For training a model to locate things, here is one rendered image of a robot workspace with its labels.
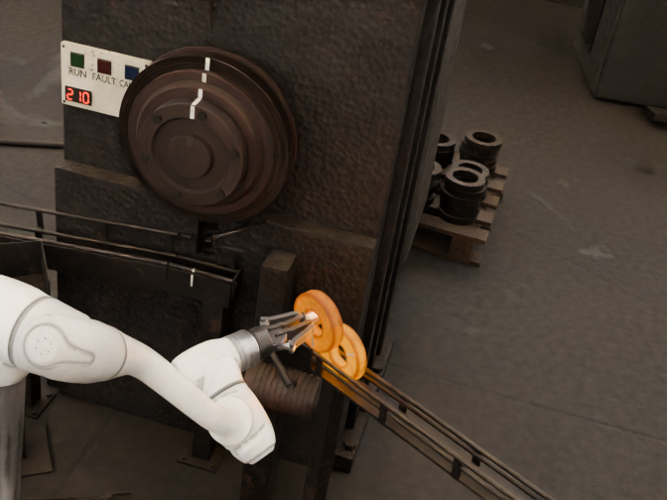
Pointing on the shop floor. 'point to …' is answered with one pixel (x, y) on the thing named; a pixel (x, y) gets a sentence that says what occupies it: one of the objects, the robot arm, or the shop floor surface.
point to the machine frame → (411, 81)
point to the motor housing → (260, 487)
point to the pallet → (463, 195)
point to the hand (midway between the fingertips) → (318, 315)
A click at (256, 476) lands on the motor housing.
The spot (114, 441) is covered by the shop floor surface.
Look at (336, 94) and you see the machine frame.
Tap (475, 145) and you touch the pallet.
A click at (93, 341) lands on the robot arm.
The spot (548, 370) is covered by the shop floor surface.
